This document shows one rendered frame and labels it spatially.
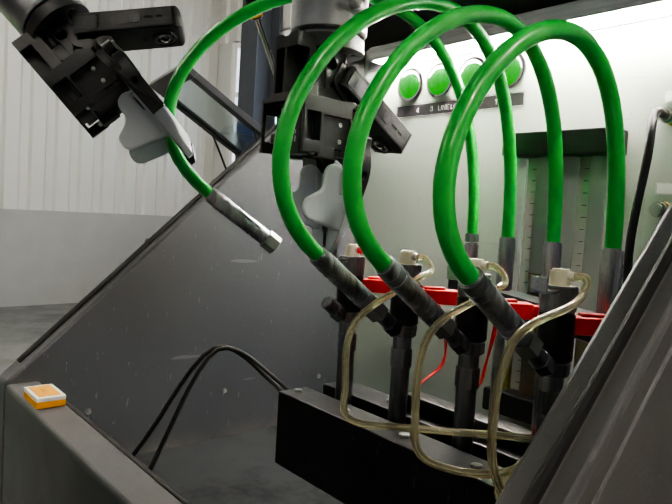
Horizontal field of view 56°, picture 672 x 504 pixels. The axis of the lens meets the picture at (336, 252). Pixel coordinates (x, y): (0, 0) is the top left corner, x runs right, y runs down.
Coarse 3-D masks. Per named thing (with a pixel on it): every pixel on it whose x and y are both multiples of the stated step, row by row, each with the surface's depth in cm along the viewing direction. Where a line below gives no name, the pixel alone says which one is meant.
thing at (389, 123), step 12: (348, 72) 61; (348, 84) 61; (360, 84) 62; (348, 96) 62; (360, 96) 62; (384, 108) 65; (384, 120) 65; (396, 120) 66; (372, 132) 67; (384, 132) 65; (396, 132) 66; (408, 132) 68; (372, 144) 69; (384, 144) 67; (396, 144) 67
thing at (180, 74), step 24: (264, 0) 69; (288, 0) 70; (216, 24) 68; (192, 48) 67; (432, 48) 76; (456, 72) 76; (168, 96) 67; (456, 96) 77; (168, 144) 67; (192, 168) 68
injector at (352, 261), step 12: (348, 264) 66; (360, 264) 66; (360, 276) 66; (324, 300) 65; (336, 300) 67; (348, 300) 66; (336, 312) 65; (348, 312) 66; (348, 324) 66; (336, 372) 68; (336, 384) 67; (336, 396) 67; (348, 396) 67
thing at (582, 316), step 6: (582, 312) 49; (576, 318) 48; (582, 318) 48; (588, 318) 48; (594, 318) 48; (600, 318) 48; (576, 324) 48; (582, 324) 48; (588, 324) 48; (594, 324) 48; (576, 330) 48; (582, 330) 48; (588, 330) 48; (594, 330) 48
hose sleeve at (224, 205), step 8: (216, 192) 69; (208, 200) 69; (216, 200) 69; (224, 200) 69; (216, 208) 69; (224, 208) 69; (232, 208) 69; (240, 208) 70; (232, 216) 70; (240, 216) 70; (248, 216) 70; (240, 224) 70; (248, 224) 70; (256, 224) 70; (248, 232) 70; (256, 232) 70; (264, 232) 71; (256, 240) 71; (264, 240) 71
